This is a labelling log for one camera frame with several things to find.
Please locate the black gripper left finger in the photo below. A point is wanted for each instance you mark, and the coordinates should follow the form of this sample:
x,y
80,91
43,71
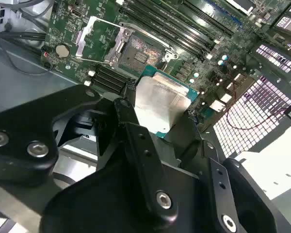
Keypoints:
x,y
26,121

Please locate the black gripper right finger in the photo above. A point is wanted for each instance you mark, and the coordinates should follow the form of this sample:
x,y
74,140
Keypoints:
x,y
220,179

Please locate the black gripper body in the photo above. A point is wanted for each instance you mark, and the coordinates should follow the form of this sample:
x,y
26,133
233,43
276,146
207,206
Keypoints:
x,y
99,208

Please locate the metal socket cover frame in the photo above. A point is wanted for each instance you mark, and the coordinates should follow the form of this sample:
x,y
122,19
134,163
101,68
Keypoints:
x,y
80,44

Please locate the silver CPU green edge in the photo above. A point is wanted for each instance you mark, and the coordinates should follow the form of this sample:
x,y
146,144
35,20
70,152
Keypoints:
x,y
157,102

